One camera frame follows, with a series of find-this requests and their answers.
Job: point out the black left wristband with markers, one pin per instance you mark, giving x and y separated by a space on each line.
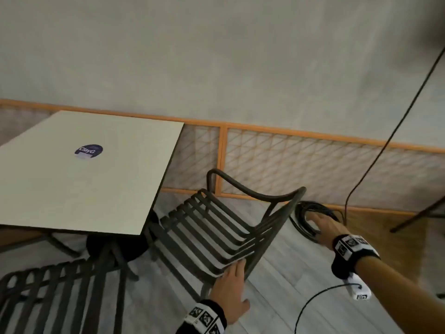
203 318

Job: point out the round blue sticker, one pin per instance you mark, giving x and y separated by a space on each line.
88 151

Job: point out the person's right hand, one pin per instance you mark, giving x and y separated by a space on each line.
326 229

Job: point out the beige table with black pedestal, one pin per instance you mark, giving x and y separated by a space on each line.
52 191

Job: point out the person's left hand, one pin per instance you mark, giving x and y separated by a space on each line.
229 292

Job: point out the black right wristband with markers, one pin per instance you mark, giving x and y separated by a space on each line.
351 246

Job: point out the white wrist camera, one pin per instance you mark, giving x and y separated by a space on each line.
358 290

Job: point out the orange framed mesh wall panel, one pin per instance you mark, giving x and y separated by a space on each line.
221 159

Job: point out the black wristband with markers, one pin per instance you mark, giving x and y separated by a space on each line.
203 318
351 246

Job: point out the person's right forearm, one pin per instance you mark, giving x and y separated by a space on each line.
399 295

